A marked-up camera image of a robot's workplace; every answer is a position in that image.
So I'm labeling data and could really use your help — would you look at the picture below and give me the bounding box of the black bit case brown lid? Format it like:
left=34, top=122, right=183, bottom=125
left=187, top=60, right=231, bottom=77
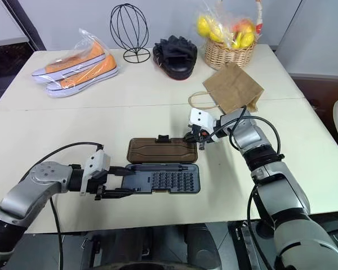
left=121, top=134, right=202, bottom=196

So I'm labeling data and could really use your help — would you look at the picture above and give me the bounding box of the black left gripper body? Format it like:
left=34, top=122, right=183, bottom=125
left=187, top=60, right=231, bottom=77
left=87, top=167, right=115, bottom=201

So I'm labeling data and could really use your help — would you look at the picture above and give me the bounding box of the dark brown cabinet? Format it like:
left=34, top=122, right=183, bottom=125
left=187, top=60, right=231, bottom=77
left=288, top=72, right=338, bottom=141

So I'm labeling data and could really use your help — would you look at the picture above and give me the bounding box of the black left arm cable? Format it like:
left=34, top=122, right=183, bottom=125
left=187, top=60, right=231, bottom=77
left=18, top=141, right=105, bottom=270

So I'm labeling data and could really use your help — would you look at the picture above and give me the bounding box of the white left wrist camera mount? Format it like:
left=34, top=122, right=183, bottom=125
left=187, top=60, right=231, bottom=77
left=79, top=150, right=112, bottom=196

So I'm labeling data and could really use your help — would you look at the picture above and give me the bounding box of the orange canvas sneaker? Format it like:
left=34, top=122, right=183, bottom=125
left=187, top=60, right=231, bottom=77
left=46, top=53, right=119, bottom=99
left=31, top=42, right=106, bottom=84

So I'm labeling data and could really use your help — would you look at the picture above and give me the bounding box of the black sandal red trim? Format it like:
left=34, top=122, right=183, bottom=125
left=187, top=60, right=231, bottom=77
left=153, top=42, right=199, bottom=81

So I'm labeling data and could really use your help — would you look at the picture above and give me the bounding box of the dark rounded shape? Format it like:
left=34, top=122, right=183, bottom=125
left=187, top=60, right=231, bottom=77
left=183, top=223, right=224, bottom=270
left=81, top=224, right=184, bottom=270

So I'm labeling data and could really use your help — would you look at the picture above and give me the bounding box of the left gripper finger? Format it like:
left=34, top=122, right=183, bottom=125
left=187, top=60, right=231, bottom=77
left=102, top=188, right=136, bottom=200
left=109, top=166, right=136, bottom=178

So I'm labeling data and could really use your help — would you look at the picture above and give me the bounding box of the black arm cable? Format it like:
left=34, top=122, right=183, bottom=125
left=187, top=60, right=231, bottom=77
left=18, top=141, right=105, bottom=270
left=212, top=105, right=284, bottom=270

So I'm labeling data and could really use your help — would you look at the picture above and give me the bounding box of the woven wicker basket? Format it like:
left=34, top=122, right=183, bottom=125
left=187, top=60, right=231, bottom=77
left=204, top=38, right=257, bottom=71

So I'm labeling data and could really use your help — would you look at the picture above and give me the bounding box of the black wire head stand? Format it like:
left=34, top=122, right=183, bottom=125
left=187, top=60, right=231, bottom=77
left=109, top=3, right=150, bottom=64

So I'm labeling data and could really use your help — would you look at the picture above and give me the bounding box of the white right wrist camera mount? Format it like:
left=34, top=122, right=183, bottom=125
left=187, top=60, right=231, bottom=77
left=186, top=107, right=215, bottom=131

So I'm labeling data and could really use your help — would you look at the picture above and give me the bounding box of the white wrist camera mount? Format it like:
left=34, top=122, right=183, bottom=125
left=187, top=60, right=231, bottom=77
left=79, top=150, right=112, bottom=196
left=186, top=107, right=215, bottom=131

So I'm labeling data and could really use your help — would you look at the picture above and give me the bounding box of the brown paper bag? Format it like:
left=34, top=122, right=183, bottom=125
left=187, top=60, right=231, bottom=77
left=188, top=61, right=265, bottom=114

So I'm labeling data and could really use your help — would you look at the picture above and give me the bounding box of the clear plastic fruit wrap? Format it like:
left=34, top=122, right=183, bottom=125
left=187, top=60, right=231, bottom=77
left=195, top=0, right=264, bottom=50

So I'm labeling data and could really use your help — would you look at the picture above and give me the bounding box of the grey screwdriver handle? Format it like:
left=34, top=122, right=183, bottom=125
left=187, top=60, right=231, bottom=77
left=131, top=165, right=185, bottom=173

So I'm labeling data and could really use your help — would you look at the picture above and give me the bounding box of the yellow lemon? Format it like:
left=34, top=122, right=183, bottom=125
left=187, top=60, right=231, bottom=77
left=208, top=29, right=225, bottom=44
left=197, top=16, right=211, bottom=37

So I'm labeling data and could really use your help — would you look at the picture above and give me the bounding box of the yellow fruit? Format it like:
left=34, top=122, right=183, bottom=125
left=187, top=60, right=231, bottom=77
left=233, top=31, right=256, bottom=49

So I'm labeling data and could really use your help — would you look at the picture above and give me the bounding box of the black metal frame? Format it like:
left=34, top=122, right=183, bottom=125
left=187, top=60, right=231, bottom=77
left=227, top=220, right=274, bottom=270

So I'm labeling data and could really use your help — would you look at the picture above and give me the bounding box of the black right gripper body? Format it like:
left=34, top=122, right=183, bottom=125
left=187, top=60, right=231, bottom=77
left=188, top=125, right=212, bottom=143

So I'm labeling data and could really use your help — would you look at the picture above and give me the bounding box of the dark furniture with black post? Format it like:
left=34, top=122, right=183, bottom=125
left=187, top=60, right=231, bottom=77
left=0, top=0, right=47, bottom=114

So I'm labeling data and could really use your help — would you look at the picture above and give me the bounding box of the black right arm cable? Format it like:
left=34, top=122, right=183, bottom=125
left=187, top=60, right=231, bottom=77
left=212, top=105, right=284, bottom=270

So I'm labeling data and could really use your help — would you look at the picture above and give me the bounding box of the clear plastic shoe bag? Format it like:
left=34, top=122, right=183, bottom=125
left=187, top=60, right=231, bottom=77
left=30, top=28, right=120, bottom=100

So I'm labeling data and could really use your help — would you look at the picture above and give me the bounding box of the red yellow apple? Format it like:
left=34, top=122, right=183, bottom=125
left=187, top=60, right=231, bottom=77
left=232, top=19, right=256, bottom=35

